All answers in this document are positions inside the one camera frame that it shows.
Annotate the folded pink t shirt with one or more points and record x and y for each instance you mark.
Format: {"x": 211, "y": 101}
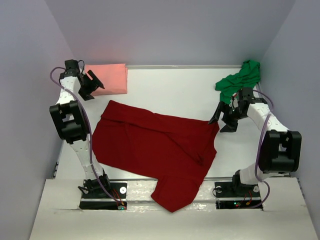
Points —
{"x": 114, "y": 78}

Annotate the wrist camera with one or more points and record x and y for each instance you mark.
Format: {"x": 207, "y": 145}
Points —
{"x": 72, "y": 64}
{"x": 245, "y": 93}

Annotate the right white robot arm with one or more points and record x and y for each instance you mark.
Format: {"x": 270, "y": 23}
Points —
{"x": 279, "y": 148}

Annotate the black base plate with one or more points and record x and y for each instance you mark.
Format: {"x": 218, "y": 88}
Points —
{"x": 244, "y": 197}
{"x": 93, "y": 197}

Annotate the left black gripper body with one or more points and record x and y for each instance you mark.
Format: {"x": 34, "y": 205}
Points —
{"x": 90, "y": 84}

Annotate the white front cover board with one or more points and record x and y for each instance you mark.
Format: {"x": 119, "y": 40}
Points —
{"x": 284, "y": 216}

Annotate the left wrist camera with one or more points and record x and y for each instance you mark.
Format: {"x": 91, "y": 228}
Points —
{"x": 72, "y": 64}

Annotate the red t shirt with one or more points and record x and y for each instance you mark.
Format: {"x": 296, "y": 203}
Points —
{"x": 178, "y": 152}

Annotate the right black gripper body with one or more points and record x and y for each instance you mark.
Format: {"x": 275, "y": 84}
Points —
{"x": 234, "y": 112}

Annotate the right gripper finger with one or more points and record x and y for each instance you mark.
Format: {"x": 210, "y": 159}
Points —
{"x": 221, "y": 107}
{"x": 231, "y": 124}

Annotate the green t shirt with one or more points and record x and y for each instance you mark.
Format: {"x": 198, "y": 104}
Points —
{"x": 247, "y": 77}

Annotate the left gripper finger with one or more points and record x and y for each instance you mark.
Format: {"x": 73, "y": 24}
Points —
{"x": 86, "y": 93}
{"x": 93, "y": 81}

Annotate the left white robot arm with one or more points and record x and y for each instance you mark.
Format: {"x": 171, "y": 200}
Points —
{"x": 73, "y": 126}

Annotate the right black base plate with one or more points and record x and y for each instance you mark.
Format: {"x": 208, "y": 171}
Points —
{"x": 244, "y": 197}

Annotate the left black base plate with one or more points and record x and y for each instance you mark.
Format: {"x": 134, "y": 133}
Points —
{"x": 93, "y": 197}

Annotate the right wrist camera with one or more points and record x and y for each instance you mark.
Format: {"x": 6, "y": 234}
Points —
{"x": 245, "y": 93}

